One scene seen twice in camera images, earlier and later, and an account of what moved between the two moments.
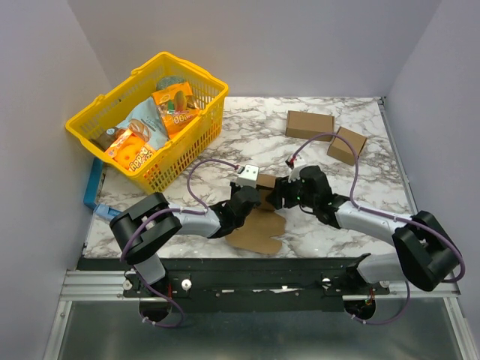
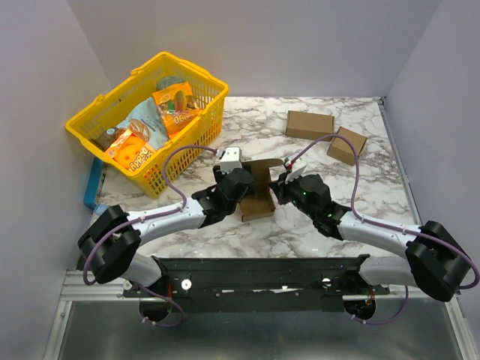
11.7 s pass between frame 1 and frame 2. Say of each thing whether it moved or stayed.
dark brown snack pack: stayed
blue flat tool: stayed
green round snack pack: stayed
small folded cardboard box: stayed
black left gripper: moved
